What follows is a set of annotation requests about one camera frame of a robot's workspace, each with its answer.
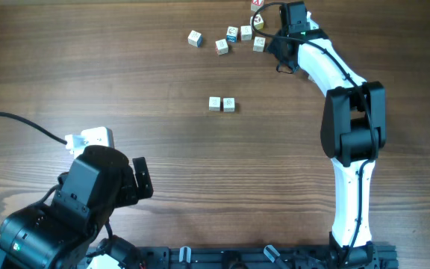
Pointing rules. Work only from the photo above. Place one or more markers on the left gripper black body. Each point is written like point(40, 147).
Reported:
point(128, 195)

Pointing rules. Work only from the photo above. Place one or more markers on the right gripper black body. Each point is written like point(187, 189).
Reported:
point(275, 49)

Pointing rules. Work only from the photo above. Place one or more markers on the wooden block number nine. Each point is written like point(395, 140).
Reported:
point(229, 105)

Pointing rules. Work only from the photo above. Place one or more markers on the wooden block number six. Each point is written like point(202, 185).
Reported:
point(214, 103)

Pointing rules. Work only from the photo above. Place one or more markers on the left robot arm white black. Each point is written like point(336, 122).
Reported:
point(100, 180)

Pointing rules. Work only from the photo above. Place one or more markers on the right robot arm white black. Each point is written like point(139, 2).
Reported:
point(353, 129)

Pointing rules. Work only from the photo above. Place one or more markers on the wooden block number one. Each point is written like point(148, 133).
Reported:
point(259, 44)

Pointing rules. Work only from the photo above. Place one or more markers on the yellow wooden block with animal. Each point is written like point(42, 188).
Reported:
point(257, 22)

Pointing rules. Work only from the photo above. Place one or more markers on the green Z wooden block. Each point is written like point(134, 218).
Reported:
point(311, 79)

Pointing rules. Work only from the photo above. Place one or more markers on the wooden block beside blue one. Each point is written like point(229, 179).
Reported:
point(245, 32)

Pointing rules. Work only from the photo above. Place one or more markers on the red X wooden block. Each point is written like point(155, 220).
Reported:
point(256, 4)

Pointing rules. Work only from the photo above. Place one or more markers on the blue sided wooden block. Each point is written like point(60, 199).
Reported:
point(231, 34)

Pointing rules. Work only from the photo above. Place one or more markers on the wooden block number eight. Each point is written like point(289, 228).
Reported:
point(221, 47)

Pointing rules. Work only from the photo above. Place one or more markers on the blue edged wooden block left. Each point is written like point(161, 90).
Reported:
point(195, 38)

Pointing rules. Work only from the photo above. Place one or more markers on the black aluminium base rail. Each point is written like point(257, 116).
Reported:
point(314, 256)

